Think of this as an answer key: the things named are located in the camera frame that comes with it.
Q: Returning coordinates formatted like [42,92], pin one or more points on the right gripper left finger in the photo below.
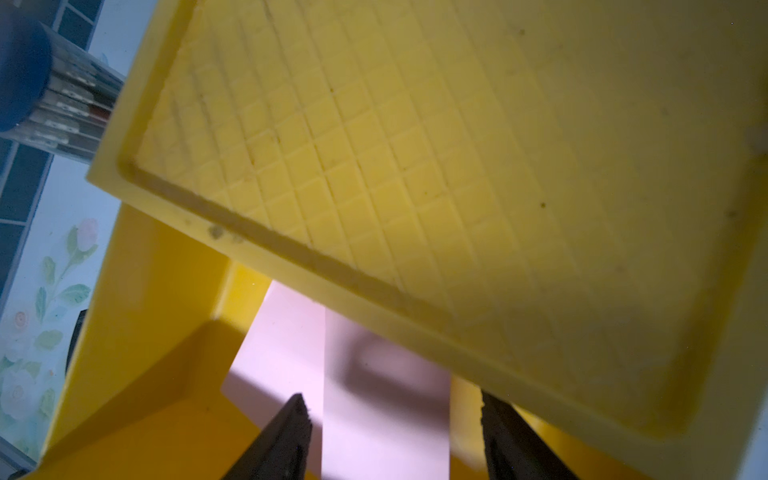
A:
[281,450]

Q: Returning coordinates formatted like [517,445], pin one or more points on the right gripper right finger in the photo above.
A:
[513,450]

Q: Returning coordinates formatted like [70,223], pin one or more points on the pink sticky pad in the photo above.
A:
[282,354]
[386,409]

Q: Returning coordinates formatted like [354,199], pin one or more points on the yellow drawer cabinet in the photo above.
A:
[557,200]

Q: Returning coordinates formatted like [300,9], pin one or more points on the yellow drawer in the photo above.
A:
[143,399]

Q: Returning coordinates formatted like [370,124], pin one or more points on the black stapler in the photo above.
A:
[75,337]

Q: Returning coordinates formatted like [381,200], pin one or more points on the pen tube blue lid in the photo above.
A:
[55,96]

